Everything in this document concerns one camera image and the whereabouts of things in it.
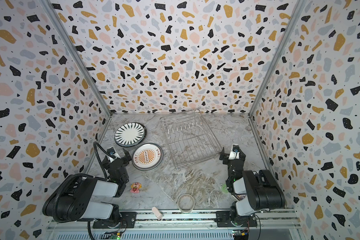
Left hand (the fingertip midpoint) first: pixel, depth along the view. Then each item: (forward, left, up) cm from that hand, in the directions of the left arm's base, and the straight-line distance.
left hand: (115, 150), depth 85 cm
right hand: (+2, -67, 0) cm, 67 cm away
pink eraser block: (-30, -26, -10) cm, 41 cm away
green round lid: (-19, -62, -13) cm, 66 cm away
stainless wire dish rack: (+15, -43, -10) cm, 47 cm away
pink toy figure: (-18, -13, -10) cm, 24 cm away
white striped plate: (+21, 0, -13) cm, 25 cm away
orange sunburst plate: (+1, -16, -11) cm, 19 cm away
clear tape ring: (-25, -40, -13) cm, 49 cm away
